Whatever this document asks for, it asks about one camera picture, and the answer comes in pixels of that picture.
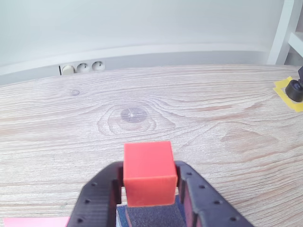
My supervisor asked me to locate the yellow tape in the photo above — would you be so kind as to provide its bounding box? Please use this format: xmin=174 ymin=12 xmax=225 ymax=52
xmin=273 ymin=76 xmax=303 ymax=113

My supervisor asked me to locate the white wall socket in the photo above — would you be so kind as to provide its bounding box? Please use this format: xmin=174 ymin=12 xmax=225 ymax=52
xmin=91 ymin=60 xmax=106 ymax=72
xmin=75 ymin=62 xmax=90 ymax=73

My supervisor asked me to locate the beige plug in socket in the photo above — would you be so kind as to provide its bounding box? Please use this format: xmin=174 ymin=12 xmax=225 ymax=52
xmin=61 ymin=65 xmax=75 ymax=76

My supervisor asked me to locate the black camera stand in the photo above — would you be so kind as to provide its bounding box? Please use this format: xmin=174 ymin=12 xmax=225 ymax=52
xmin=285 ymin=65 xmax=303 ymax=102

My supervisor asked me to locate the white shelf frame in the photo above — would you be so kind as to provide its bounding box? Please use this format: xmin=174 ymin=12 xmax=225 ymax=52
xmin=266 ymin=0 xmax=303 ymax=66

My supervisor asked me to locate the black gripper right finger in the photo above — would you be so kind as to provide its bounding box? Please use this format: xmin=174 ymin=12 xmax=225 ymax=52
xmin=174 ymin=160 xmax=255 ymax=227

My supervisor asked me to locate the small red cube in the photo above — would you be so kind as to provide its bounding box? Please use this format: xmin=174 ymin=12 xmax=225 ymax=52
xmin=123 ymin=141 xmax=178 ymax=208

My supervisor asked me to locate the small black cube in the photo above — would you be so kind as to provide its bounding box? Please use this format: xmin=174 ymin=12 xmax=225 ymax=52
xmin=116 ymin=198 xmax=188 ymax=227

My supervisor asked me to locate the white wall cable duct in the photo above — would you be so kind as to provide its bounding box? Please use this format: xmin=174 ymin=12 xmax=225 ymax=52
xmin=0 ymin=44 xmax=270 ymax=86

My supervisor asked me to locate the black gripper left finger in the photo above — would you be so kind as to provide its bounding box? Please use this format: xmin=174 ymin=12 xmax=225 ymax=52
xmin=67 ymin=161 xmax=125 ymax=227

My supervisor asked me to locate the pink paper sheet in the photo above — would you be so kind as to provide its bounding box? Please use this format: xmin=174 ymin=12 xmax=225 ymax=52
xmin=2 ymin=216 xmax=71 ymax=227

